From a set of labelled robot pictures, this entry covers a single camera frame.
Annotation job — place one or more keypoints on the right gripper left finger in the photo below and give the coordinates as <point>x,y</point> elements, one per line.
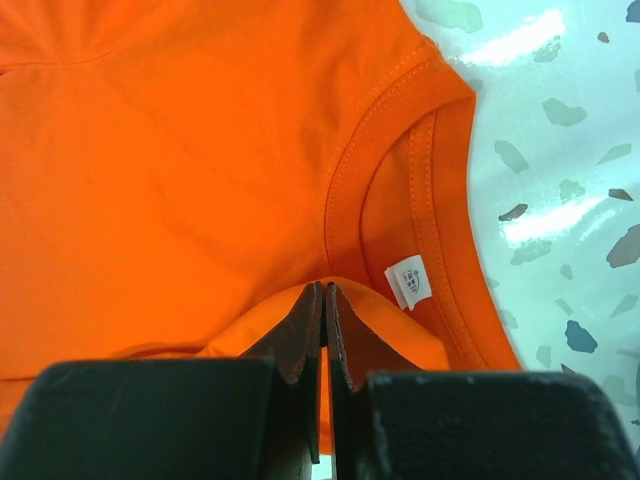
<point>250,417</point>

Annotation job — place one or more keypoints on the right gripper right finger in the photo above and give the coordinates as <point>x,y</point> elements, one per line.
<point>391,420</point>

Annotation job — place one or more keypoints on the orange t shirt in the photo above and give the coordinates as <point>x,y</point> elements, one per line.
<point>173,173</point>

